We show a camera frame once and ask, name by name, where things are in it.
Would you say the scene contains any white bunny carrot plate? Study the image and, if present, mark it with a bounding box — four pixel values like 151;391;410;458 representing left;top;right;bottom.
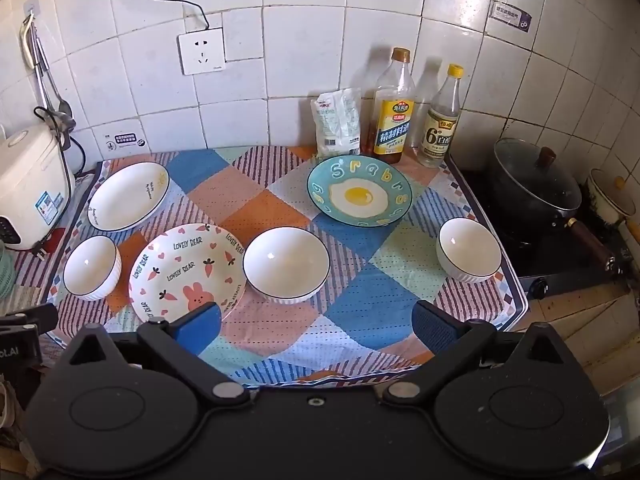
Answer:
128;223;246;322

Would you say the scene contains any small white bowl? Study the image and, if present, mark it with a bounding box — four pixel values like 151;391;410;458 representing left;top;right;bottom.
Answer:
63;236;122;301
436;218;502;284

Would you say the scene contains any large white bowl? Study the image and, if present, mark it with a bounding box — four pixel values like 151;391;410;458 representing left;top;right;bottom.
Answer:
243;226;331;304

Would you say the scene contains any white plate with sun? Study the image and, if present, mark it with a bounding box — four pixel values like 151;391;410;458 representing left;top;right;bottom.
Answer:
88;162;170;232

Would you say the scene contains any teal fried egg plate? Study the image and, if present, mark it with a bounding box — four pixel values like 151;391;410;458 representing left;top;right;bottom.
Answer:
307;155;413;228

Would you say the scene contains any green plastic colander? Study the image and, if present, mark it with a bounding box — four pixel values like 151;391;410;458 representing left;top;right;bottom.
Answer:
0;243;15;299

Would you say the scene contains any black gas stove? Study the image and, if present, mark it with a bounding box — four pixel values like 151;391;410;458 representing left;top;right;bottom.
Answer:
448;160;634;299

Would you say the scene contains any patchwork tablecloth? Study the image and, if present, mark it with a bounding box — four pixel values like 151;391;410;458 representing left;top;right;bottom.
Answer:
12;144;530;389

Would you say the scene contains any black wok with glass lid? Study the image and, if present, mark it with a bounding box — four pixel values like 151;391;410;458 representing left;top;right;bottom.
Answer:
489;138;616;272

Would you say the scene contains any white rice cooker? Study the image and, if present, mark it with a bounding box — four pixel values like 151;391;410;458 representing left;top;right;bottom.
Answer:
0;124;75;250

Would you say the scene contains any white vinegar bottle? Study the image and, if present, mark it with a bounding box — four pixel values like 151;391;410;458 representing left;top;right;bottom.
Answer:
418;64;464;167

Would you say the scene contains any white enamel pot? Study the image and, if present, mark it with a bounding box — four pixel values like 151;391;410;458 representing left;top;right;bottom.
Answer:
587;168;639;242

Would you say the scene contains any cooking wine bottle yellow label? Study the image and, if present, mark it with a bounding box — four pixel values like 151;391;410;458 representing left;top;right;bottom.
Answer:
364;47;416;165

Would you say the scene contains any hanging metal ladle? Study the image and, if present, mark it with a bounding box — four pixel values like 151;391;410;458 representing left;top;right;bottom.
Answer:
20;9;76;133

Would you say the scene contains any white salt bag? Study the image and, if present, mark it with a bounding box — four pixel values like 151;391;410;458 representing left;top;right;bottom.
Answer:
310;88;361;159

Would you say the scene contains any white wall label sticker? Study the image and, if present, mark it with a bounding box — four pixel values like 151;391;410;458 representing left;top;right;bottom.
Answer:
104;131;148;158

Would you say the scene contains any rice cooker black cord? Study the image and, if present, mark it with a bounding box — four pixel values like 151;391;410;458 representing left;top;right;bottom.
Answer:
32;105;87;176

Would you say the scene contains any white wall socket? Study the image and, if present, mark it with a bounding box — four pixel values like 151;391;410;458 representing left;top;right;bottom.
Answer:
178;28;226;76

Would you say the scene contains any purple wall sticker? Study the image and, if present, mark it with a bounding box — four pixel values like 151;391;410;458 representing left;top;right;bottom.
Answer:
489;0;532;32

